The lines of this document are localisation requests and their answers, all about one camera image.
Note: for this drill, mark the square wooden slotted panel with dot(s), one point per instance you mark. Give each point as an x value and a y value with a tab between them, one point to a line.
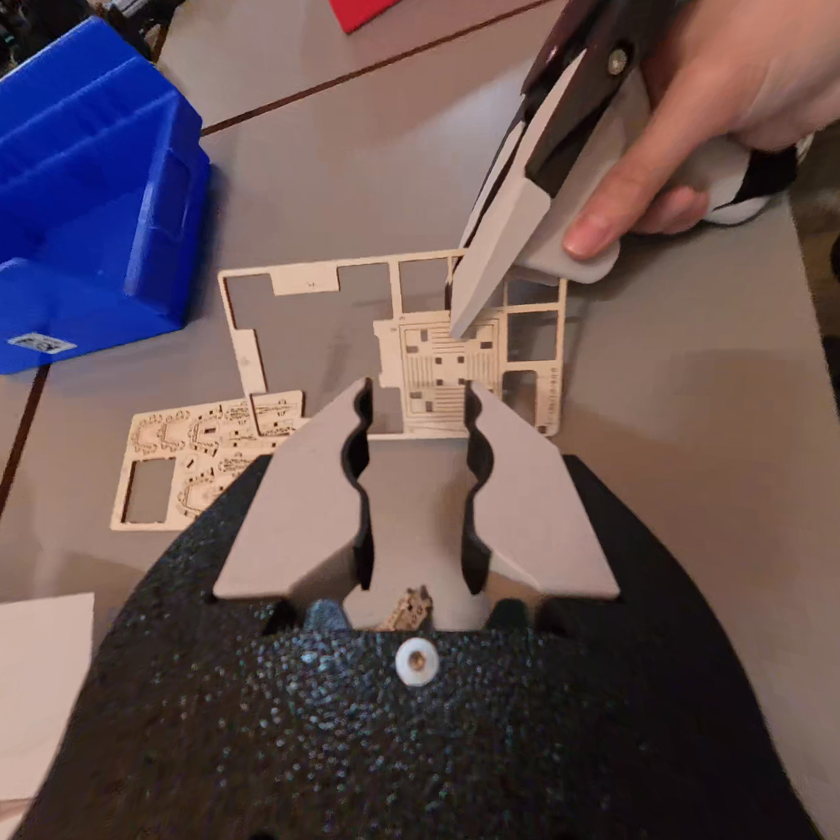
426	367

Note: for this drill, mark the white paper sheet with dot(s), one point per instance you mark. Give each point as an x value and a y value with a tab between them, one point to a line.
39	689

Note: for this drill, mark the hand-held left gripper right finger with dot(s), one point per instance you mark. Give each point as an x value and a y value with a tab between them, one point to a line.
544	518

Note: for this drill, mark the small engraved wooden piece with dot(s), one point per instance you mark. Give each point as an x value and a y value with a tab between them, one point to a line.
279	413

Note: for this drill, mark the wooden puzzle frame sheet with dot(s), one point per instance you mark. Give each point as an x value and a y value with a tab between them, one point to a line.
249	341

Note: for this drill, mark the wooden ornament puzzle sheet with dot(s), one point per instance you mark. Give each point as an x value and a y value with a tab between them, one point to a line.
157	433

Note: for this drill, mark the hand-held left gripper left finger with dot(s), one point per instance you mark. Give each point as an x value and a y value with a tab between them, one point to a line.
295	512

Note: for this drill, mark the red flat object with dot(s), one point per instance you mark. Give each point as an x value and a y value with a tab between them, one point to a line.
358	13

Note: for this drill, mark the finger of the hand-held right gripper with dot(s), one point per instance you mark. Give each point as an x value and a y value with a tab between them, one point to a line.
492	275
492	184

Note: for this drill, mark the person's right hand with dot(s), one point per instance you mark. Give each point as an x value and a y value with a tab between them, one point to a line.
735	72

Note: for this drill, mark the dark equipment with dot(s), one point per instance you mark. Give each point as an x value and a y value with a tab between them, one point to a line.
52	19

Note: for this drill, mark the blue plastic bin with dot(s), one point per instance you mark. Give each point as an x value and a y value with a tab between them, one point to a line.
98	197

